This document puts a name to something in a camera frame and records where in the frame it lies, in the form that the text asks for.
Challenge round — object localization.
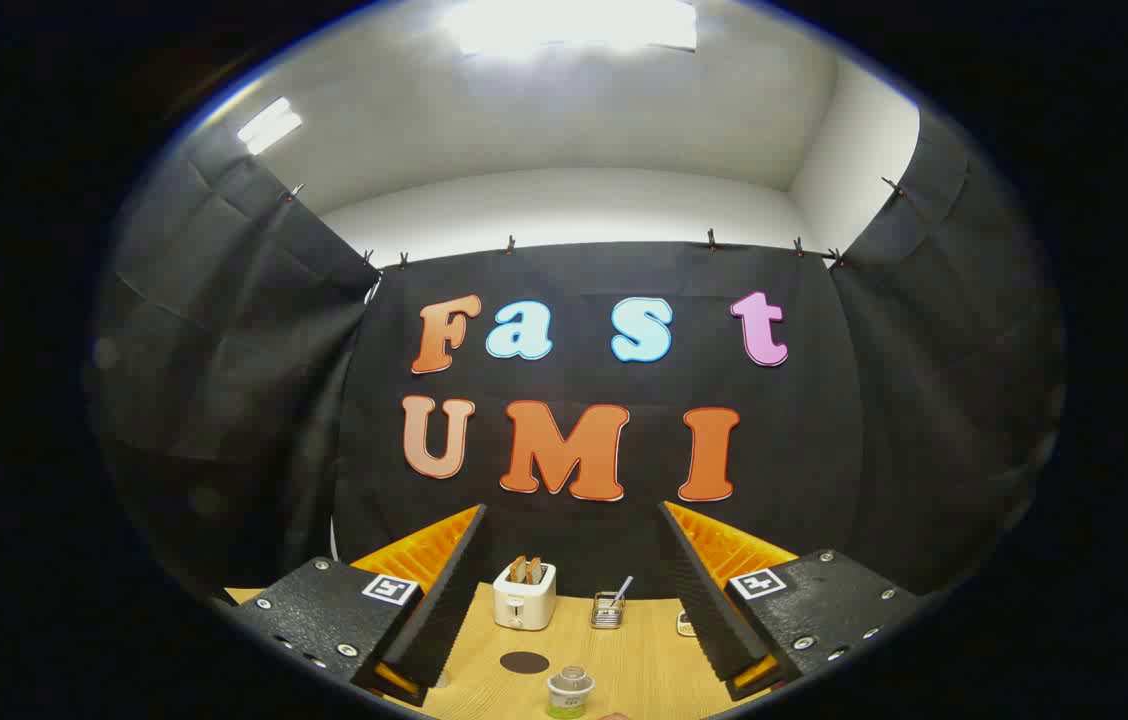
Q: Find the small ceiling light panel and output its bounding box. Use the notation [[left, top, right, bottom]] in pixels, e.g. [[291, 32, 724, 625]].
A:
[[237, 97, 305, 156]]

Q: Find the wooden table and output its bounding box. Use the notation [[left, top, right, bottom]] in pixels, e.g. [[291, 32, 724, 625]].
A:
[[224, 583, 785, 720]]

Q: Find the white toaster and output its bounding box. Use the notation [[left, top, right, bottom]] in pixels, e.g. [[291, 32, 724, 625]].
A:
[[492, 562, 558, 632]]

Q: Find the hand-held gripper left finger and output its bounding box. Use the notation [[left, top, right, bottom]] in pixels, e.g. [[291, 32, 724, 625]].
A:
[[224, 503, 488, 708]]

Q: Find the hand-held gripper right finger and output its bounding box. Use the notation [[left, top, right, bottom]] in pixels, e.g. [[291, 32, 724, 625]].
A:
[[657, 500, 925, 703]]

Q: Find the white green label juice bottle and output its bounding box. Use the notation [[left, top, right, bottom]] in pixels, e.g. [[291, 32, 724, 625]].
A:
[[546, 665, 596, 720]]

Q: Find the black backdrop cloth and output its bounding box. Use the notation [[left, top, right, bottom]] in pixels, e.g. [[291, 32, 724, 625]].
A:
[[89, 105, 1067, 601]]

